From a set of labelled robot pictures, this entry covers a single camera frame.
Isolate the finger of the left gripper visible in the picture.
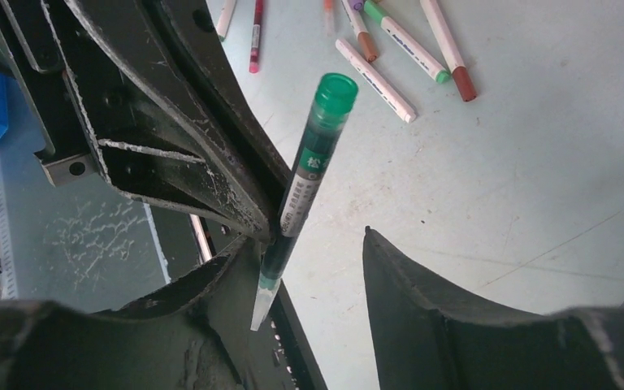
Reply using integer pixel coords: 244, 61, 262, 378
150, 1, 290, 215

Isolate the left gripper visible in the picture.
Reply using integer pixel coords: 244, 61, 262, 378
0, 1, 275, 241

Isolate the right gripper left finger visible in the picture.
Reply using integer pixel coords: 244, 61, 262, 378
0, 237, 260, 389

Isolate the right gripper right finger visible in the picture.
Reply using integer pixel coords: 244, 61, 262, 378
362, 228, 624, 389

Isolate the dark green pen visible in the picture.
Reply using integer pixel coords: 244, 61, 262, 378
250, 73, 358, 332

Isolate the red marker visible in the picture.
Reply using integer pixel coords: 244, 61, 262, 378
323, 0, 335, 35

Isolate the green cap marker lower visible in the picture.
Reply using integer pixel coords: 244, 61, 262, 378
215, 0, 236, 41

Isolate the green cap marker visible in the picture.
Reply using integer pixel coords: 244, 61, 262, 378
215, 0, 236, 41
363, 1, 451, 85

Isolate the red pen lower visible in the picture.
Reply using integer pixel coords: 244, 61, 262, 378
249, 0, 265, 74

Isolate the purple cap marker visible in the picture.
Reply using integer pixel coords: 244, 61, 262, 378
348, 0, 365, 11

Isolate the white marker right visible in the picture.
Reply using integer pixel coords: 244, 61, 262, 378
335, 38, 418, 124

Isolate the brown cap marker in cluster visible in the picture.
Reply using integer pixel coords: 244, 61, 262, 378
340, 0, 379, 63

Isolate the green cap marker upper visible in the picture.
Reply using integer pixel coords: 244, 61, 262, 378
363, 1, 451, 85

